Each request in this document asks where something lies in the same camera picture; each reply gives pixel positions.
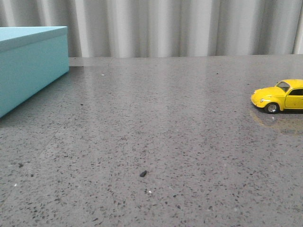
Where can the white pleated curtain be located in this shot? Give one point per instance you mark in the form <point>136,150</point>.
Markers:
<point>166,28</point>

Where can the light blue box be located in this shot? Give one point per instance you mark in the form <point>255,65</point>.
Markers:
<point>30,59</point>

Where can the small black debris piece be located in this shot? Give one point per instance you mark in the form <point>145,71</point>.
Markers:
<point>143,174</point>

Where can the yellow toy beetle car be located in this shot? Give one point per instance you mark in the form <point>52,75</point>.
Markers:
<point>286,94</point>

